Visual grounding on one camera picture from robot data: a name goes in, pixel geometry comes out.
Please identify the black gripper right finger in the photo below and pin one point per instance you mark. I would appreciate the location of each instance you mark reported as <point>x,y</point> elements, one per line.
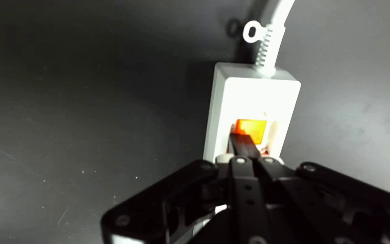
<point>331,204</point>

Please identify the orange rocker switch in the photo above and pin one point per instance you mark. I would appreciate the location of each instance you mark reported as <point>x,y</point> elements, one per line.
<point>251,127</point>

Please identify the white power strip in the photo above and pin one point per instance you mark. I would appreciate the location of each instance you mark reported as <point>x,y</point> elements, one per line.
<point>250,96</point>

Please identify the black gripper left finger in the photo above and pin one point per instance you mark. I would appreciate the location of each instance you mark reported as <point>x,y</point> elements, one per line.
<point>243,195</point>

